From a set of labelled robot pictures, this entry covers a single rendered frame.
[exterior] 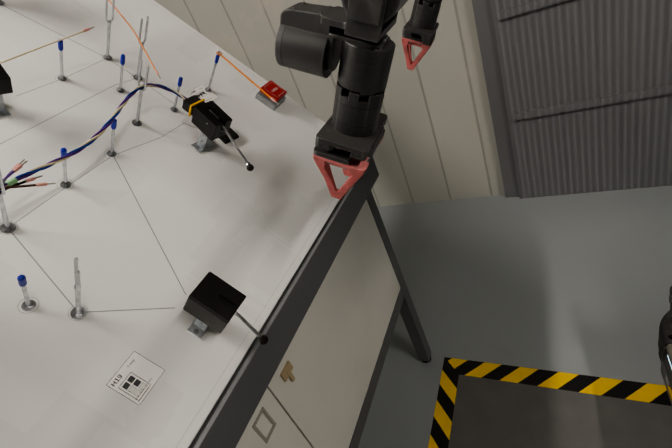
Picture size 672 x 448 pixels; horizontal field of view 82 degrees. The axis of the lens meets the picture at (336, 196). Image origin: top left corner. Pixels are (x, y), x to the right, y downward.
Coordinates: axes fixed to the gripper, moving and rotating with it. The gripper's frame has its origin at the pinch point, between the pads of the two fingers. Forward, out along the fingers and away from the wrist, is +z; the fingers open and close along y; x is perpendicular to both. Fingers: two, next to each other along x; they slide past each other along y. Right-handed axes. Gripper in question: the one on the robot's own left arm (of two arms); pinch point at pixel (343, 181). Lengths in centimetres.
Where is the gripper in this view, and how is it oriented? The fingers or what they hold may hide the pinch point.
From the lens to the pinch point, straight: 54.1
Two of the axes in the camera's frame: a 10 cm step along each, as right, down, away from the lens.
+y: -3.4, 5.8, -7.4
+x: 9.3, 3.1, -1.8
